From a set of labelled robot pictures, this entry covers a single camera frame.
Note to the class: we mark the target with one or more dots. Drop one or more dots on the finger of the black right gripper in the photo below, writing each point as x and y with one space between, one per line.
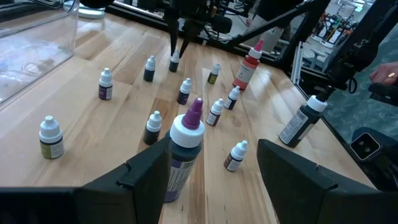
186 39
173 31

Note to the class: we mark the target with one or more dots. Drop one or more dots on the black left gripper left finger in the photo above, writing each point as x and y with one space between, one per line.
109 202

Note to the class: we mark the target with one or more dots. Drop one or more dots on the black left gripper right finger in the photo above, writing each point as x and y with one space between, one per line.
311 199

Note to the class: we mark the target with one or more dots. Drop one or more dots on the small dark food coloring bottle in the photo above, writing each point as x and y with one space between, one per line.
149 73
152 130
174 63

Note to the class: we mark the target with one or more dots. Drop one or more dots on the small yellow food coloring bottle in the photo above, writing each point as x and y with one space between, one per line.
213 76

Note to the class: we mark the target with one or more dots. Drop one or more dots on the small navy food coloring bottle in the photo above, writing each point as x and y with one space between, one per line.
184 93

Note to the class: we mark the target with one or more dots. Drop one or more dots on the large red food coloring bottle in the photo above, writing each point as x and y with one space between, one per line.
247 70

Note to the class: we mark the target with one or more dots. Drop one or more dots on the small yellow-green food coloring bottle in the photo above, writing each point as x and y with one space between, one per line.
51 146

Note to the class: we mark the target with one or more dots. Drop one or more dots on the small brown food coloring bottle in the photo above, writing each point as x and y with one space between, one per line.
234 158

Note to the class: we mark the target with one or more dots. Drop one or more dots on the small purple food coloring bottle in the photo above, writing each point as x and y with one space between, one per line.
105 90

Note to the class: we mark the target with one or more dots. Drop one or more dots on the large purple food coloring bottle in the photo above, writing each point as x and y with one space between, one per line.
186 133

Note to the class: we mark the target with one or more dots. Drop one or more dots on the black power socket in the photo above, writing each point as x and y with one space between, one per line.
365 146

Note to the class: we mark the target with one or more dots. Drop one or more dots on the clear plastic bin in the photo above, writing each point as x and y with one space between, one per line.
37 46

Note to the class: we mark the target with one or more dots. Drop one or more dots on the person's hand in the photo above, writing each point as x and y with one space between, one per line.
384 72

